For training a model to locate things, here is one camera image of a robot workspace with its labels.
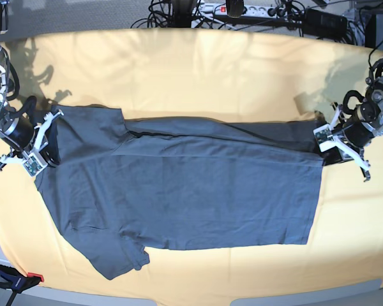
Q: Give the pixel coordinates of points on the blue-grey T-shirt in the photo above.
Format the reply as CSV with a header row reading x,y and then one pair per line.
x,y
178,183

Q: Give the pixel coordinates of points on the white power strip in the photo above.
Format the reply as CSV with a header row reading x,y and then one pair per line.
x,y
250,12

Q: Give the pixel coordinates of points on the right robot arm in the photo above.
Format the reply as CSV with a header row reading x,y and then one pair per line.
x,y
9,90

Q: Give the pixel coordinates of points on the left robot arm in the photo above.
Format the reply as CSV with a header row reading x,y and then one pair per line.
x,y
371,100

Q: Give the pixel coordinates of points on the blue red bar clamp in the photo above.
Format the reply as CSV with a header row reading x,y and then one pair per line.
x,y
11,279

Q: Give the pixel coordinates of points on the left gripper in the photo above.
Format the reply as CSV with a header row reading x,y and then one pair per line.
x,y
356,133

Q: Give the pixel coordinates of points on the black power adapter box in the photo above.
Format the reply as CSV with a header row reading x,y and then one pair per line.
x,y
323,21

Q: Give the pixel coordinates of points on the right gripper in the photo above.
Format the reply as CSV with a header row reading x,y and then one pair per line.
x,y
19,132

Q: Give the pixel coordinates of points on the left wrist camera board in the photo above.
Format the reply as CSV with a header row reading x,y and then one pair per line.
x,y
324,137

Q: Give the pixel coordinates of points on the yellow table cloth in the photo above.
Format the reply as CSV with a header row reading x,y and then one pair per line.
x,y
225,75

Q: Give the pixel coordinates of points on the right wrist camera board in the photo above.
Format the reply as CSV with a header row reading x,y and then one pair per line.
x,y
34,164

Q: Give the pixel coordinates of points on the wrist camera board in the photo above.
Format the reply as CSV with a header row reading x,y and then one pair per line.
x,y
324,137
34,164

